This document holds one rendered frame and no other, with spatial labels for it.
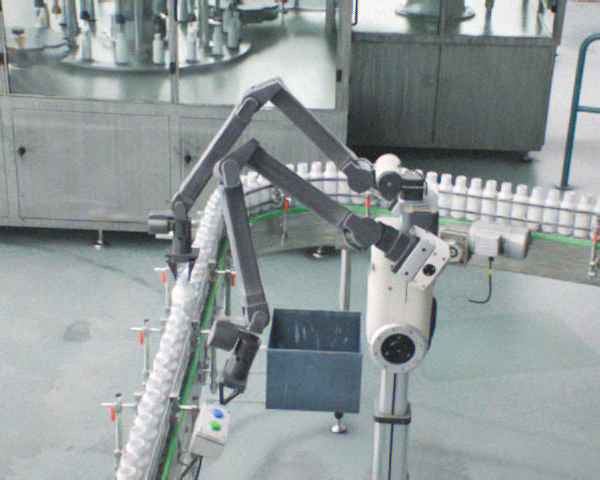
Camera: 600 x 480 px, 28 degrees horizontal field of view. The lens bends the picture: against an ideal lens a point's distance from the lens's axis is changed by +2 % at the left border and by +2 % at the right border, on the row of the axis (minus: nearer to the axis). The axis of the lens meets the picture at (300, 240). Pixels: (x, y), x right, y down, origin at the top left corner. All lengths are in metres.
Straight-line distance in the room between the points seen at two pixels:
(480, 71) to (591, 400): 3.40
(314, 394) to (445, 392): 1.77
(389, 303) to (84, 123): 3.71
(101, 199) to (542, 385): 2.69
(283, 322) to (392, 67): 4.54
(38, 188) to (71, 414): 1.90
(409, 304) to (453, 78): 5.30
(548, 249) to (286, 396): 1.37
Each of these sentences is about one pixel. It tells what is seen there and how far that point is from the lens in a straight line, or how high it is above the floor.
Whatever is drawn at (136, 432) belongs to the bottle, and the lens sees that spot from 3.05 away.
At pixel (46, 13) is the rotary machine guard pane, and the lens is 6.68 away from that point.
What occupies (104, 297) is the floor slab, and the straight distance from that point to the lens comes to 6.46.
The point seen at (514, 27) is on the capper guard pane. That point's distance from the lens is 8.50.
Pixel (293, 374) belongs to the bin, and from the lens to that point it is 3.89.
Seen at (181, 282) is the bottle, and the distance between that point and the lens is 3.67.
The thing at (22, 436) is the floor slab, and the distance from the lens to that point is 5.30.
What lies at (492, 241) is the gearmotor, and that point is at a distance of 4.65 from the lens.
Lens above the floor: 2.74
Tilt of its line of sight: 22 degrees down
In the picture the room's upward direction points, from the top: 2 degrees clockwise
